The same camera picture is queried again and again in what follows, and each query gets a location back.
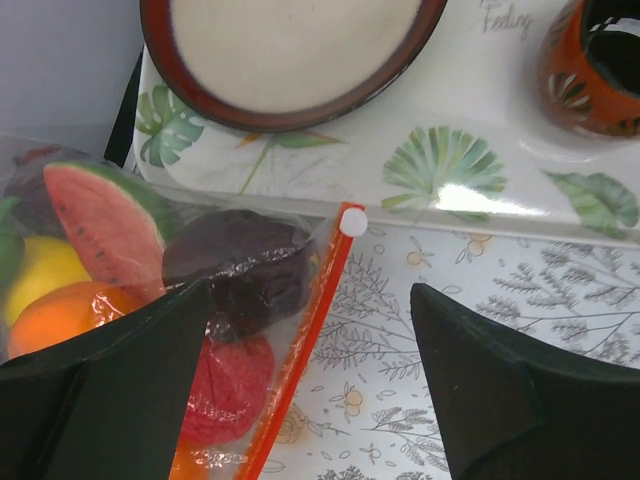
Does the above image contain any leaf print serving tray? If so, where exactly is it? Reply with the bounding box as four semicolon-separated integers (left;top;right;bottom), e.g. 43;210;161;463
133;1;639;245

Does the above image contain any fake orange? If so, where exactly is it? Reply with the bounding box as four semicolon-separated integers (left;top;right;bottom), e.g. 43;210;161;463
168;440;209;480
8;281;143;359

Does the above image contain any orange brown ceramic mug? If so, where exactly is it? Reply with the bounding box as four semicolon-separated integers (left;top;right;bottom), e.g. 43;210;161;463
537;0;639;139

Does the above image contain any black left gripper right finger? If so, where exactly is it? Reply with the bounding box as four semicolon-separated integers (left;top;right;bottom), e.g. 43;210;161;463
410;283;639;479

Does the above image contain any fake yellow lemon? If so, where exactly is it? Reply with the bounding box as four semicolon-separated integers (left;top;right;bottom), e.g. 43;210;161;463
3;236;91;327

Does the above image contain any clear zip top bag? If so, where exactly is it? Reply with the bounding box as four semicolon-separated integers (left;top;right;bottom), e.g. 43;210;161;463
1;134;368;479

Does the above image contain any fake watermelon slice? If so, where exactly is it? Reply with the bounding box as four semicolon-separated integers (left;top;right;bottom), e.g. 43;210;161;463
43;161;179;303

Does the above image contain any fake green cucumber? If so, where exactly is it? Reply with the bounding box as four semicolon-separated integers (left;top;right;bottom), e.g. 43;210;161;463
0;196;25;290

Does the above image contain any fake red strawberry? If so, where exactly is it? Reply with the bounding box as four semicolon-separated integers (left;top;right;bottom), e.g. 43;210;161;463
181;335;275;446

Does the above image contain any red rimmed cream plate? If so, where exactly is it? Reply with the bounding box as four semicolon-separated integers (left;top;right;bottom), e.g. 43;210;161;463
140;0;446;133

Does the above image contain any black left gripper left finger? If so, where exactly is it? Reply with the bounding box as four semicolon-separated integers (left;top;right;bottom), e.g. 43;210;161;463
1;281;211;479

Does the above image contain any fake dark purple fig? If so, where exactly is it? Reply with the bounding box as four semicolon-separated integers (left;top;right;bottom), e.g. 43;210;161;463
162;209;317;341

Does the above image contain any fake purple eggplant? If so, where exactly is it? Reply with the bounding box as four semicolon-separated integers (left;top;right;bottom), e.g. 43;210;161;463
5;145;89;237

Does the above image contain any floral table mat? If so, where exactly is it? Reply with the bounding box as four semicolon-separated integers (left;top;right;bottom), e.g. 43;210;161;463
261;226;639;479

